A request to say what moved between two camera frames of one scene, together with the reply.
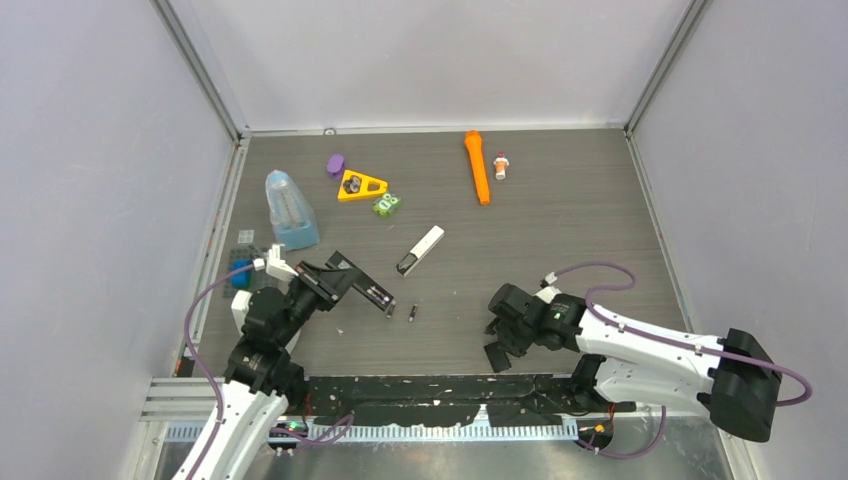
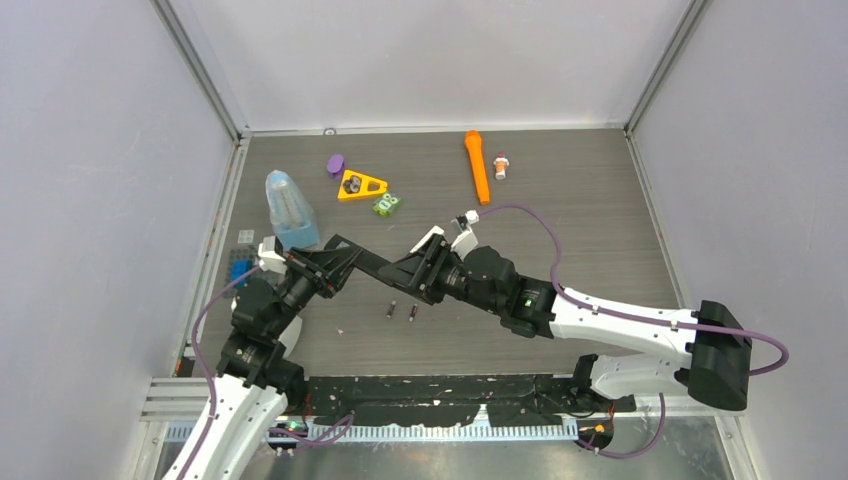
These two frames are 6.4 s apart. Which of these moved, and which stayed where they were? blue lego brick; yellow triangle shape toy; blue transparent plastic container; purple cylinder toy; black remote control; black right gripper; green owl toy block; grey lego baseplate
Moved: black remote control; black right gripper
Stayed: blue transparent plastic container; purple cylinder toy; yellow triangle shape toy; blue lego brick; grey lego baseplate; green owl toy block
